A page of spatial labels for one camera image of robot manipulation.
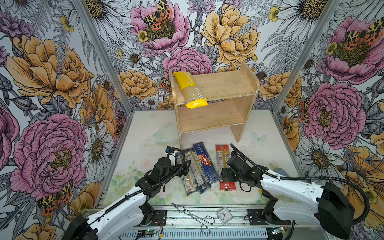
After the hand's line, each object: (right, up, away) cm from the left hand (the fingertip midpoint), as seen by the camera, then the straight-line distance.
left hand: (182, 164), depth 82 cm
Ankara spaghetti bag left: (+3, -12, -1) cm, 12 cm away
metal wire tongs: (+13, -25, -7) cm, 29 cm away
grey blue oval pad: (+58, -6, +7) cm, 58 cm away
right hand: (+26, -8, +1) cm, 27 cm away
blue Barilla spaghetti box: (+15, -6, +3) cm, 17 cm away
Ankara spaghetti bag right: (+9, -7, +3) cm, 12 cm away
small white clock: (+21, -23, -8) cm, 32 cm away
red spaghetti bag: (+24, +2, +12) cm, 27 cm away
